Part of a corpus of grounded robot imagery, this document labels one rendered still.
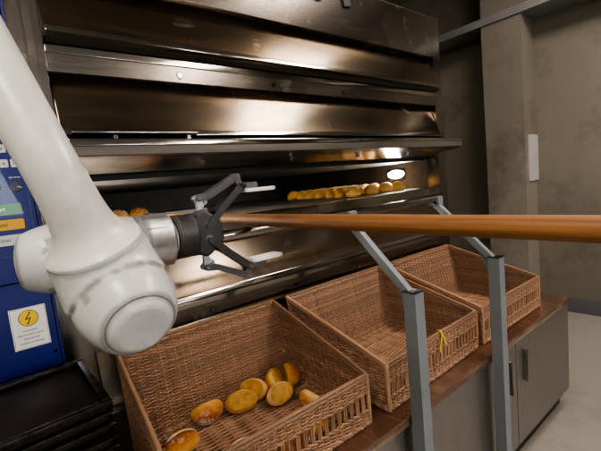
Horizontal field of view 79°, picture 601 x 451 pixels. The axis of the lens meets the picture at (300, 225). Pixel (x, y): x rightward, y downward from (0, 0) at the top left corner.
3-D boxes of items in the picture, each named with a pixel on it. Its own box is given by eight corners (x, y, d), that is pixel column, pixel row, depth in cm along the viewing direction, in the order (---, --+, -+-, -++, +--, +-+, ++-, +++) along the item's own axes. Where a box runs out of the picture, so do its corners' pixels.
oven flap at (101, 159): (71, 156, 88) (64, 175, 104) (462, 145, 195) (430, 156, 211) (69, 146, 88) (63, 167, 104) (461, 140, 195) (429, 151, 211)
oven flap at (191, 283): (93, 329, 104) (77, 261, 107) (443, 232, 211) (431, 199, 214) (95, 327, 101) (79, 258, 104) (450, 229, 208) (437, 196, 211)
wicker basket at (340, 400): (124, 436, 109) (110, 347, 106) (281, 366, 142) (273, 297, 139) (178, 559, 70) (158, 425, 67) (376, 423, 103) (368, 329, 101)
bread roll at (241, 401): (260, 406, 112) (258, 409, 117) (255, 384, 115) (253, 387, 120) (227, 417, 109) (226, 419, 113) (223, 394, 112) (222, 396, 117)
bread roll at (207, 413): (222, 393, 112) (229, 409, 109) (217, 403, 116) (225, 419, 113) (190, 407, 106) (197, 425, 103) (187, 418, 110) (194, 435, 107)
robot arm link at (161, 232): (132, 268, 63) (167, 261, 67) (148, 275, 56) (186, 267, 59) (124, 216, 62) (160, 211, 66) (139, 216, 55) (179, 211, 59)
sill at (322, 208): (75, 251, 107) (72, 238, 106) (431, 193, 214) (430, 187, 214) (78, 253, 102) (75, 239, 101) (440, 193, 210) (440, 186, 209)
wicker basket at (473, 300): (385, 318, 180) (381, 263, 177) (449, 289, 214) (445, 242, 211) (485, 346, 142) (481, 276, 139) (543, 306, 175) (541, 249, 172)
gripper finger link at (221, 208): (202, 230, 68) (197, 225, 67) (237, 186, 72) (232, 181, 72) (211, 231, 65) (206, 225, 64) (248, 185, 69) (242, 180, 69)
